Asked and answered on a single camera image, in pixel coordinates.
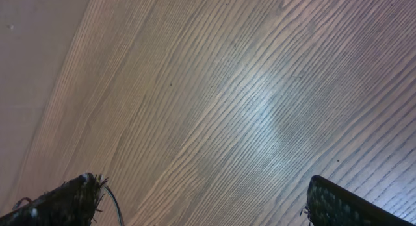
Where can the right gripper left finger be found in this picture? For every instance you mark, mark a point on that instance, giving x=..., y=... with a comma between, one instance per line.
x=73, y=203

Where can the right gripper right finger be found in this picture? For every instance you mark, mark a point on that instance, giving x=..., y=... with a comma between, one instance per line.
x=329, y=204

